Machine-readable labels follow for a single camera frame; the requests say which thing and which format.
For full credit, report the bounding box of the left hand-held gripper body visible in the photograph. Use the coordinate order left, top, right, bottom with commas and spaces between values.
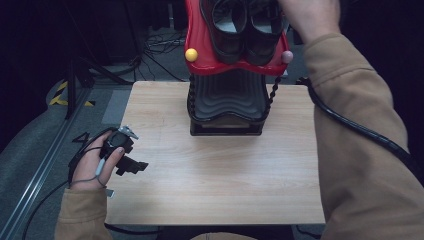
101, 125, 140, 168

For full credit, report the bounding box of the red and black shoe rack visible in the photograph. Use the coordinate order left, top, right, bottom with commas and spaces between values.
184, 0, 295, 137

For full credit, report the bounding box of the black leather shoe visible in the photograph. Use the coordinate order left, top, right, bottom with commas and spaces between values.
199, 0, 249, 65
244, 0, 285, 67

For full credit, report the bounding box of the person's left hand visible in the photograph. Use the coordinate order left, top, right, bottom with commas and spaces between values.
68, 131, 126, 192

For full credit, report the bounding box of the person's right hand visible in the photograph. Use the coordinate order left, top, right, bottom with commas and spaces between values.
277, 0, 342, 45

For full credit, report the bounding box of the black tripod stand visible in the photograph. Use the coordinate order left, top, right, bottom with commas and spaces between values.
64, 0, 135, 120

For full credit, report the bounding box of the yellow and black hazard tape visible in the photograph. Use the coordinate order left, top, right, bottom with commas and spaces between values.
48, 80, 96, 108

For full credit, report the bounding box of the person's tan sweater front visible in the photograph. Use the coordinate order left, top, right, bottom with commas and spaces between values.
190, 232, 258, 240

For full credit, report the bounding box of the thin grey cord with plug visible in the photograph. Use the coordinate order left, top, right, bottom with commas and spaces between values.
70, 156, 110, 189

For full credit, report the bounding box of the metal floor rail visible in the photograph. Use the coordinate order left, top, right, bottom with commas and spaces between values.
0, 87, 93, 240

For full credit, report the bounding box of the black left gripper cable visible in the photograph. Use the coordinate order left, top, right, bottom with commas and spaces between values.
21, 126, 121, 240

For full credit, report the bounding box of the bundle of floor cables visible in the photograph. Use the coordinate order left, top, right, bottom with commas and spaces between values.
133, 29, 188, 83

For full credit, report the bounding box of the thick black right gripper cable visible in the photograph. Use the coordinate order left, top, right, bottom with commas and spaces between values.
295, 76, 424, 185

